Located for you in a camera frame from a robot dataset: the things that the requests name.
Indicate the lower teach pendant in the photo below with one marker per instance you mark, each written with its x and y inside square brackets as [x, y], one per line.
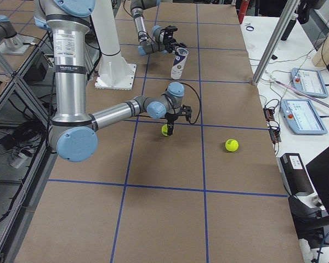
[302, 117]

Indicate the tennis ball with plain seam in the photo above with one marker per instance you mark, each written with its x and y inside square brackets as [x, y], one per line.
[165, 130]

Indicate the upper teach pendant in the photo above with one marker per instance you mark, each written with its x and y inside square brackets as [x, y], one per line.
[309, 82]

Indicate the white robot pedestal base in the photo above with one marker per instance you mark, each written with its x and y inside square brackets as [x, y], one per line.
[113, 72]

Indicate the black monitor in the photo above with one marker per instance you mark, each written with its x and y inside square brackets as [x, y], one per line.
[318, 171]

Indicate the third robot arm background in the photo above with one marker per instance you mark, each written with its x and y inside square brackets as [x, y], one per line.
[10, 42]

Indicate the black monitor stand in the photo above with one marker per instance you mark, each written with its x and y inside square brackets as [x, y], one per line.
[311, 224]

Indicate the small electronics board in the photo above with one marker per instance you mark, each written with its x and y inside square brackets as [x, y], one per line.
[272, 125]

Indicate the teach pendant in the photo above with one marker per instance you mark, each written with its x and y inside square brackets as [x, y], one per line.
[302, 117]
[309, 82]

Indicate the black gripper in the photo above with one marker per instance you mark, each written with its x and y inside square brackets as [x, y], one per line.
[170, 118]
[168, 42]

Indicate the Roland Garros tennis ball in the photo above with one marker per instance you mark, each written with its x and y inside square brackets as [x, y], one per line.
[232, 145]

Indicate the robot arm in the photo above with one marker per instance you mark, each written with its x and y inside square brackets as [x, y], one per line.
[147, 44]
[73, 131]

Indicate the white blue tennis ball can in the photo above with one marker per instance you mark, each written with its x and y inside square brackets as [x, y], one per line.
[178, 64]

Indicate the black box with label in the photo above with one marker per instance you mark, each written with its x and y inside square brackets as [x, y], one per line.
[296, 176]

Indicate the black bottle on table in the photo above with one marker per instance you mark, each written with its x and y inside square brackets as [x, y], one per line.
[289, 27]

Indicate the aluminium frame post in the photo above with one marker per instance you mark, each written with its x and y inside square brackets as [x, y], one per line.
[281, 25]

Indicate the red cylinder background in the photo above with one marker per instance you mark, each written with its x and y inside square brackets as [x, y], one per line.
[242, 10]

